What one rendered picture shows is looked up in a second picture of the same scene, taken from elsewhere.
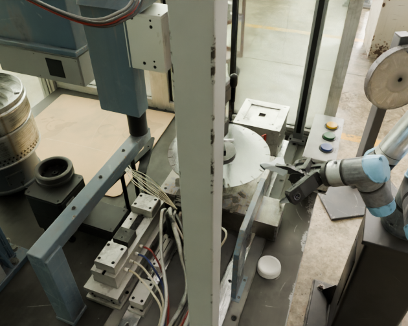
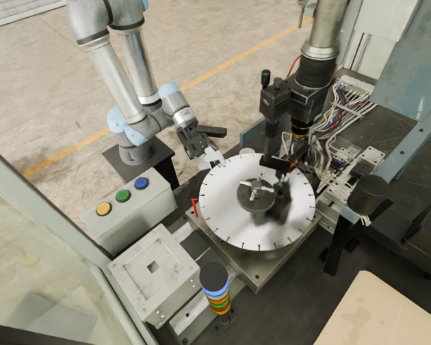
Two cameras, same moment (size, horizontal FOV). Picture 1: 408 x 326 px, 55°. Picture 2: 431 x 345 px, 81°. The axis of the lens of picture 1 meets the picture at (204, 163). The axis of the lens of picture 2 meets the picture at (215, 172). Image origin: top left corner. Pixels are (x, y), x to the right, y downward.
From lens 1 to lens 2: 1.40 m
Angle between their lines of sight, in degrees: 84
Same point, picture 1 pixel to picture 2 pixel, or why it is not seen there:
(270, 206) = not seen: hidden behind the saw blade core
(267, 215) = not seen: hidden behind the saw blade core
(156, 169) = (309, 299)
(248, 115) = (170, 274)
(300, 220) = (200, 178)
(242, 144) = (225, 196)
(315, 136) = (134, 202)
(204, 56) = not seen: outside the picture
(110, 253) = (373, 155)
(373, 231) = (161, 155)
